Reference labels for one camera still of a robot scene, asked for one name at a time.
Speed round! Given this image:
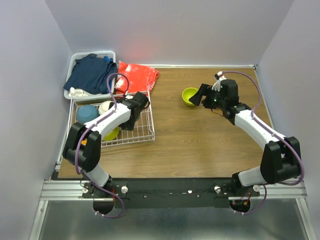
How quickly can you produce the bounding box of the white cloth bag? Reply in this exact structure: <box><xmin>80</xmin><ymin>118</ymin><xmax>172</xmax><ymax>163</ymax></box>
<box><xmin>68</xmin><ymin>87</ymin><xmax>90</xmax><ymax>98</ymax></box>

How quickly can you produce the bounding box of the lime green bowl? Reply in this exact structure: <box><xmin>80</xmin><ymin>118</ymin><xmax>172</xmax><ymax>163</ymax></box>
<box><xmin>181</xmin><ymin>87</ymin><xmax>198</xmax><ymax>107</ymax></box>
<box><xmin>103</xmin><ymin>127</ymin><xmax>120</xmax><ymax>142</ymax></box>

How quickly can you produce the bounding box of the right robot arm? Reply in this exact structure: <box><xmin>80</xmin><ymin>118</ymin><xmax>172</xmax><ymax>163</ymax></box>
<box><xmin>189</xmin><ymin>79</ymin><xmax>304</xmax><ymax>196</ymax></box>

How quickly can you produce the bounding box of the white plastic basket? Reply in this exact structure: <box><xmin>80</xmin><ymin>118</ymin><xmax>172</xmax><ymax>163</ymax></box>
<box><xmin>63</xmin><ymin>50</ymin><xmax>118</xmax><ymax>100</ymax></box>

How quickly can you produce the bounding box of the aluminium frame rail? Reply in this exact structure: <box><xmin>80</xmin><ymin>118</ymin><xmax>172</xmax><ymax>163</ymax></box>
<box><xmin>27</xmin><ymin>177</ymin><xmax>313</xmax><ymax>240</ymax></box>

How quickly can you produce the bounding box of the dark blue denim cloth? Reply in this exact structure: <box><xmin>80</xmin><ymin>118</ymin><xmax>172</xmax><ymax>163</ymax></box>
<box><xmin>63</xmin><ymin>53</ymin><xmax>118</xmax><ymax>95</ymax></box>

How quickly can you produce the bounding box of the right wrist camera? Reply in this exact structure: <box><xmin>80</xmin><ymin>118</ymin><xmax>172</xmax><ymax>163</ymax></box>
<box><xmin>211</xmin><ymin>74</ymin><xmax>227</xmax><ymax>92</ymax></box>

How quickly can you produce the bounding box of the red white tie-dye towel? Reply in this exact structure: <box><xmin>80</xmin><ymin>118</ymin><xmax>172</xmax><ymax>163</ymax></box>
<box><xmin>114</xmin><ymin>61</ymin><xmax>160</xmax><ymax>94</ymax></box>

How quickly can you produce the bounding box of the white blue patterned bowl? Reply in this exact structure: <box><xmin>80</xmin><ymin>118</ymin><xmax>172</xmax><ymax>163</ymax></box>
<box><xmin>98</xmin><ymin>100</ymin><xmax>114</xmax><ymax>116</ymax></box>

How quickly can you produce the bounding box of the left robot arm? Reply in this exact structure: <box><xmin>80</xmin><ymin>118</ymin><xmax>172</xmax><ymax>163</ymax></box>
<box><xmin>62</xmin><ymin>92</ymin><xmax>150</xmax><ymax>198</ymax></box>

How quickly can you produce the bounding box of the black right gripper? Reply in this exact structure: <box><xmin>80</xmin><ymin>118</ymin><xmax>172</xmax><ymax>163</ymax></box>
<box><xmin>188</xmin><ymin>83</ymin><xmax>227</xmax><ymax>110</ymax></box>

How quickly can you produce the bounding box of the white wire dish rack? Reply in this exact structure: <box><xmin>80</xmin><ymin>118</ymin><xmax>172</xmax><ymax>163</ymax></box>
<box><xmin>67</xmin><ymin>91</ymin><xmax>156</xmax><ymax>148</ymax></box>

